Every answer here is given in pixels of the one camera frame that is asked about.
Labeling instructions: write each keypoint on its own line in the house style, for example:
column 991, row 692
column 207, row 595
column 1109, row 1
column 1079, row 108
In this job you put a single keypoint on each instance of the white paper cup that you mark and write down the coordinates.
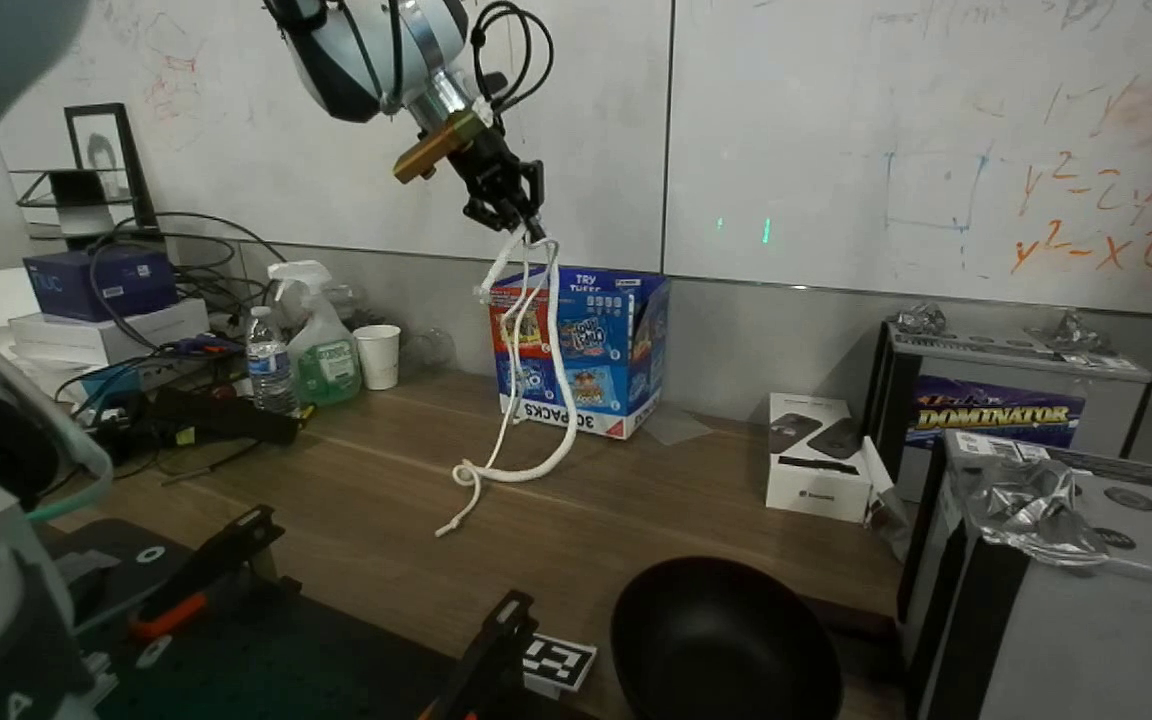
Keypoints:
column 379, row 357

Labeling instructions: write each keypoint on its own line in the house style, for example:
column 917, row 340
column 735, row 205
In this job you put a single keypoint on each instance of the clear spray bottle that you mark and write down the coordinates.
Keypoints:
column 320, row 352

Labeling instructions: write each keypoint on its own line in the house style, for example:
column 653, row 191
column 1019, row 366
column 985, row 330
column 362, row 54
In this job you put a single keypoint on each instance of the grey metal appliance box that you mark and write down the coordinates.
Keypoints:
column 1109, row 625

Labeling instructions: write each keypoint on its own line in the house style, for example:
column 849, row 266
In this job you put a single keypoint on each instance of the blue snack box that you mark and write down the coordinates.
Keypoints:
column 620, row 345

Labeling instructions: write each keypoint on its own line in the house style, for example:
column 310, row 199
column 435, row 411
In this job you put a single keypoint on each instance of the white box stack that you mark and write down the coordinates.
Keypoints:
column 97, row 332

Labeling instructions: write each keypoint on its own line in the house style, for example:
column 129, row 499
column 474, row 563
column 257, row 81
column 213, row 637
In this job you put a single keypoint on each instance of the wall whiteboard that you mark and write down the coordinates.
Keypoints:
column 869, row 134

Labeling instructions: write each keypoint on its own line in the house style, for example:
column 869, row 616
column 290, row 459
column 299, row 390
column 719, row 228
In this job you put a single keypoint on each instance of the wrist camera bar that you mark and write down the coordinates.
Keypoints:
column 435, row 150

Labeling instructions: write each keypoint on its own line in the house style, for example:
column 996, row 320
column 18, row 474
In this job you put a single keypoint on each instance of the black frying pan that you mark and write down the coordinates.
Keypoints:
column 722, row 642

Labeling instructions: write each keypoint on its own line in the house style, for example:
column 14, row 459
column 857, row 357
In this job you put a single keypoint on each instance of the plastic water bottle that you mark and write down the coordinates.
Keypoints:
column 265, row 366

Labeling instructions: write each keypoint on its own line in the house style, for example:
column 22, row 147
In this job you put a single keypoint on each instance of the black white fiducial tag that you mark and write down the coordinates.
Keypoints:
column 562, row 667

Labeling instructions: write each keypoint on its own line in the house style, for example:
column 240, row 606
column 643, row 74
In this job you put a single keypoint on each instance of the white phone box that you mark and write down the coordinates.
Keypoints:
column 816, row 465

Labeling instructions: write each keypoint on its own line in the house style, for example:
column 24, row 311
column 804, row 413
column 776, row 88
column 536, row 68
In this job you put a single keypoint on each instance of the small crumpled foil piece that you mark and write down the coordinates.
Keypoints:
column 922, row 320
column 1079, row 332

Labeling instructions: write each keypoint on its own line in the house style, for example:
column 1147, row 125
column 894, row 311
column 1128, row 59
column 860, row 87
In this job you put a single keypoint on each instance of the dark blue cardboard box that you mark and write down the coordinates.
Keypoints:
column 97, row 280

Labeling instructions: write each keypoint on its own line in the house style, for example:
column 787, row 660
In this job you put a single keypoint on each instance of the crumpled clear plastic wrapper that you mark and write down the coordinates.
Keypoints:
column 1038, row 505

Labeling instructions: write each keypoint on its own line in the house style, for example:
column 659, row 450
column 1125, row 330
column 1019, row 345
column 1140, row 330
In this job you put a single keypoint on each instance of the black picture frame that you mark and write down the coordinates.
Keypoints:
column 97, row 141

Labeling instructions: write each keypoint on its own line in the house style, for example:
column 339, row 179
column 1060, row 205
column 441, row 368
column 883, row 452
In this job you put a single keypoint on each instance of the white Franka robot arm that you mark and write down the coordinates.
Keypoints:
column 379, row 54

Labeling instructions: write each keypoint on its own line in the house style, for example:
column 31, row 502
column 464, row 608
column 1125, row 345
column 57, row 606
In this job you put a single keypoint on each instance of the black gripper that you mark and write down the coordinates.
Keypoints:
column 487, row 163

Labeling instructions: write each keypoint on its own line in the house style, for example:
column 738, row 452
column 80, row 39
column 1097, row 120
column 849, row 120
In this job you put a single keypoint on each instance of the black tool pile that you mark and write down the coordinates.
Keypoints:
column 202, row 413

